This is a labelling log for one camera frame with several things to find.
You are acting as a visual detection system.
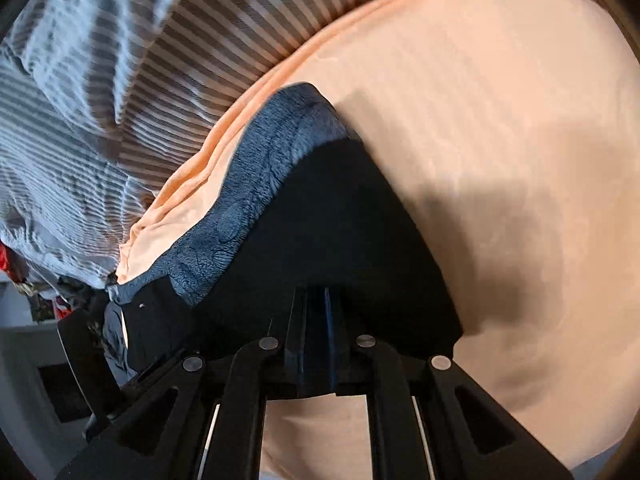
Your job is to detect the black pants with patterned lining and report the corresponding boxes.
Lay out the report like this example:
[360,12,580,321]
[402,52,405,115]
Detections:
[114,83,462,372]

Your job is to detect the white shelf unit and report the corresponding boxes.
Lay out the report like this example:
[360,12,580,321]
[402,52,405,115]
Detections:
[1,283,90,479]

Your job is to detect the orange blanket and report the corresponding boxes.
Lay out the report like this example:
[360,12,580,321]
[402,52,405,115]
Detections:
[117,0,639,467]

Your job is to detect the grey white striped duvet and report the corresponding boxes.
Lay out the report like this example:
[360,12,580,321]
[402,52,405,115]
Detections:
[0,0,452,291]

